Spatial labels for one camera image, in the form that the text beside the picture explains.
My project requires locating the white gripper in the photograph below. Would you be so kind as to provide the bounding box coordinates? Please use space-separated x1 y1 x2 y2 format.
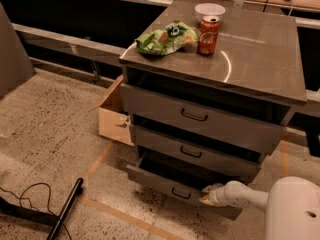
199 181 251 208

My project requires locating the grey bottom drawer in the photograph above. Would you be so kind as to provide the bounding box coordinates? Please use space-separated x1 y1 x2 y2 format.
127 148 242 220

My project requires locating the grey drawer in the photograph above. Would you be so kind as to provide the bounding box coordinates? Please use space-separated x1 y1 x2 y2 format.
127 148 242 220
120 84 285 154
130 126 261 183

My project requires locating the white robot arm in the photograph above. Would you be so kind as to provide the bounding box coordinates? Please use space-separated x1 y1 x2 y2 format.
199 176 320 240

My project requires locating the grey middle drawer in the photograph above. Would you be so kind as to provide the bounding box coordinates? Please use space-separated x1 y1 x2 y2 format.
130 126 261 183

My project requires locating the grey metal drawer cabinet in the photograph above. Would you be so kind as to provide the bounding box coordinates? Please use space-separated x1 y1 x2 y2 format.
119 0 308 221

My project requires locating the grey top drawer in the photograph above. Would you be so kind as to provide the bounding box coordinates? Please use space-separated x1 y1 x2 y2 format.
120 84 285 154

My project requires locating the cardboard box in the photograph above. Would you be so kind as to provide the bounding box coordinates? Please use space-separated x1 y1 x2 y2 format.
91 75 133 146

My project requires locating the green snack bag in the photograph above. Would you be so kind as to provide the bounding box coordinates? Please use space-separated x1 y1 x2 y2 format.
136 20 198 56

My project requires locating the red soda can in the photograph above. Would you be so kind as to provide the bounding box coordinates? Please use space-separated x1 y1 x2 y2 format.
198 15 220 55

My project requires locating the black stand leg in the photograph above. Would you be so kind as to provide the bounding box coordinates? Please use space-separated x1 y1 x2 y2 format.
0 178 84 240

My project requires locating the grey panel at left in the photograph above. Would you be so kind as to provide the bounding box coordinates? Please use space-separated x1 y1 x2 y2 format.
0 3 36 98

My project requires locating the black floor cable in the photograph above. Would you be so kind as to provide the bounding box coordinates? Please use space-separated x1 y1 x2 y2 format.
0 182 73 240

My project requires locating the grey metal rail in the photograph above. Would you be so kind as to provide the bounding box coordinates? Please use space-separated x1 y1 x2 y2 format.
13 23 125 67

